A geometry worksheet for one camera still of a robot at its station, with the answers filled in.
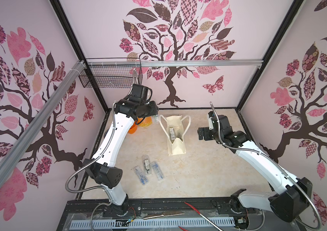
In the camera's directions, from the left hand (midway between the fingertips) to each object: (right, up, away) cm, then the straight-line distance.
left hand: (154, 112), depth 75 cm
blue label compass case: (-7, -38, +8) cm, 40 cm away
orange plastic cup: (-17, -10, +25) cm, 32 cm away
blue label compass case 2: (+1, -35, +10) cm, 37 cm away
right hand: (+29, -9, +4) cm, 31 cm away
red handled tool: (+23, -52, -3) cm, 57 cm away
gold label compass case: (-6, -32, +12) cm, 34 cm away
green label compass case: (+1, -3, -1) cm, 4 cm away
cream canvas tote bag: (+13, -15, +25) cm, 32 cm away
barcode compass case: (+11, -13, +20) cm, 26 cm away
